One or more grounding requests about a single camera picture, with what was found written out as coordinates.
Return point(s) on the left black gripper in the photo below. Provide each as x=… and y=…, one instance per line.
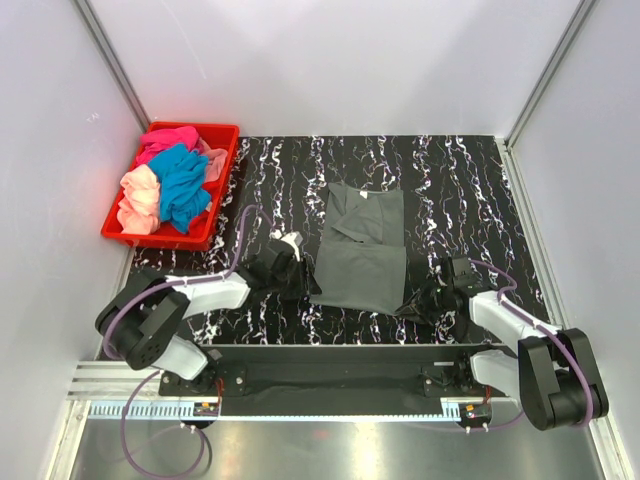
x=306, y=285

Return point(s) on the right orange connector box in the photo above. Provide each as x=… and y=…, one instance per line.
x=477, y=411

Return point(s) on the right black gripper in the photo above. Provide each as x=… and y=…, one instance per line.
x=417, y=308

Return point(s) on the left corner aluminium post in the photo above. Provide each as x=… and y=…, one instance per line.
x=103, y=44

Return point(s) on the corner aluminium post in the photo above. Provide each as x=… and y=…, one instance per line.
x=561, y=50
x=103, y=44

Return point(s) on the blue t shirt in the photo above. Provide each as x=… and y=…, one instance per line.
x=181, y=174

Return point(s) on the grey t shirt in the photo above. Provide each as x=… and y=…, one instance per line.
x=362, y=258

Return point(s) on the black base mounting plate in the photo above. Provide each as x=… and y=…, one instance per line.
x=359, y=379

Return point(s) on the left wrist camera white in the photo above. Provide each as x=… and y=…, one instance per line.
x=293, y=239

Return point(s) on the left orange connector box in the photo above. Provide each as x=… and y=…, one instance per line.
x=207, y=408

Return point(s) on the light pink t shirt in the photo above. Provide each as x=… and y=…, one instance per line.
x=216, y=159

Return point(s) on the right corner aluminium post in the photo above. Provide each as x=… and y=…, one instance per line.
x=561, y=50

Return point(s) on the orange connector box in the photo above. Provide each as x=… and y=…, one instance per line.
x=477, y=411
x=207, y=408

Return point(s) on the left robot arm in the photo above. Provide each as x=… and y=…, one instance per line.
x=140, y=325

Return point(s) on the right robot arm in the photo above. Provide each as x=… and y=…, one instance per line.
x=551, y=372

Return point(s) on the magenta pink t shirt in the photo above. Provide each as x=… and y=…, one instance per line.
x=157, y=141

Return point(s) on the slotted white cable duct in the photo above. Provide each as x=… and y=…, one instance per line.
x=183, y=410

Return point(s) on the peach orange t shirt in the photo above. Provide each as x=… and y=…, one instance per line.
x=138, y=211

